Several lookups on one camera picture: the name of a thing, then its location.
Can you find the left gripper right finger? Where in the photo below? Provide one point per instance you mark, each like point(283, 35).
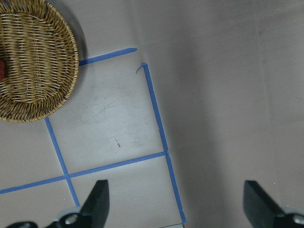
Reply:
point(263, 212)

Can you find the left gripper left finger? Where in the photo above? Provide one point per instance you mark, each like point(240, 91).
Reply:
point(93, 213)

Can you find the woven wicker basket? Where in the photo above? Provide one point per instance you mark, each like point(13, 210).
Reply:
point(41, 59)

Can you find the dark red basket apple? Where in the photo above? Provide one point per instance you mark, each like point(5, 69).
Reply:
point(2, 69)

